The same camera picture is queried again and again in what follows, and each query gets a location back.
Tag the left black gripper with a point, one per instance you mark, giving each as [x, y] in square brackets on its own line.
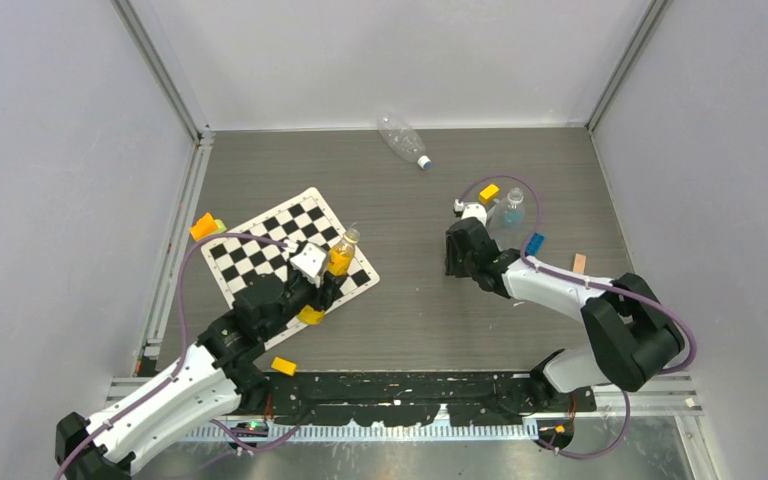
[323, 296]

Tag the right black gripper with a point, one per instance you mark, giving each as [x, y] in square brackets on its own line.
[452, 268]

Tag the clear plastic bottle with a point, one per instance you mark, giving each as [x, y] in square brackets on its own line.
[506, 221]

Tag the yellow juice bottle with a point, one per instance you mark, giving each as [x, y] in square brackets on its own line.
[339, 260]

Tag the clear bottle blue cap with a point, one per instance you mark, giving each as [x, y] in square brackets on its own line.
[403, 140]

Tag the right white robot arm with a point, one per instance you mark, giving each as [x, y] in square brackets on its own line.
[631, 336]

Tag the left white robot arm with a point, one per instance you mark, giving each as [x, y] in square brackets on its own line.
[212, 377]

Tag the blue lego brick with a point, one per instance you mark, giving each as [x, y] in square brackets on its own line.
[534, 244]

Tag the yellow block near base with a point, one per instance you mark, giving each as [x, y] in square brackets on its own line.
[284, 366]

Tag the tan wooden block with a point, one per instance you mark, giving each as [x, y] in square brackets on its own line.
[579, 263]

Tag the orange green block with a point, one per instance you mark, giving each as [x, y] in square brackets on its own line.
[205, 226]

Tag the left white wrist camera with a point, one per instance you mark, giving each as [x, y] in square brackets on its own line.
[310, 260]

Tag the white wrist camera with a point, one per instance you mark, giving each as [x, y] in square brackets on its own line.
[310, 260]
[467, 210]

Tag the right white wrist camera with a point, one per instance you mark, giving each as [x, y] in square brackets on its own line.
[467, 210]

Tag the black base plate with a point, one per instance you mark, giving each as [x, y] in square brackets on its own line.
[409, 398]

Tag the grey slotted cable duct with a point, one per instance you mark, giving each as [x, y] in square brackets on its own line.
[438, 430]

